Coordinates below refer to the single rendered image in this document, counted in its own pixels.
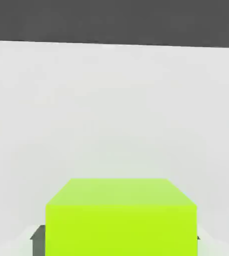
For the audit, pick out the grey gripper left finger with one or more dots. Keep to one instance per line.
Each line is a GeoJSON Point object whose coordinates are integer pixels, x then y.
{"type": "Point", "coordinates": [38, 243]}

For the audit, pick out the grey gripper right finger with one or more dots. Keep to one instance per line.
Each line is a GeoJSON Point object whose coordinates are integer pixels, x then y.
{"type": "Point", "coordinates": [208, 247]}

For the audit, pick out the small lime green cube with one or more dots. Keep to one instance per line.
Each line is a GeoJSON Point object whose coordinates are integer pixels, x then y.
{"type": "Point", "coordinates": [120, 226]}

